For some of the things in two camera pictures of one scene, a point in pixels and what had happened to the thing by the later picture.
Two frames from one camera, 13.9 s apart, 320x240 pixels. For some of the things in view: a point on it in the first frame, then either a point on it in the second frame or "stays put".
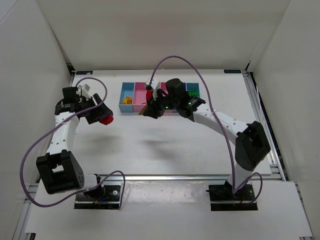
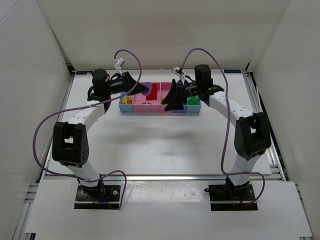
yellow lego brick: x=128 y=100 stays put
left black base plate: x=110 y=200 stays put
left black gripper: x=100 y=113 -> x=126 y=81
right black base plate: x=222 y=198 stays put
